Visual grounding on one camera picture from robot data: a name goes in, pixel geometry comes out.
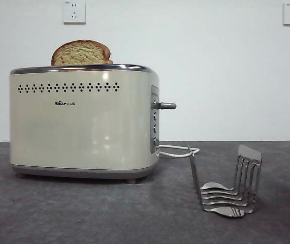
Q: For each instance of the grey toaster lever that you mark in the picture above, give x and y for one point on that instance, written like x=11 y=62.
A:
x=168 y=105

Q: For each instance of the brown-crusted bread slice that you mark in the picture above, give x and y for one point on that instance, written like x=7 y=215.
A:
x=81 y=54

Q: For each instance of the cream two-slot toaster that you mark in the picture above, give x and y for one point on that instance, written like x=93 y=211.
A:
x=78 y=132

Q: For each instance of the shiny metal toast rack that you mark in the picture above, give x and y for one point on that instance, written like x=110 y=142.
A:
x=249 y=155

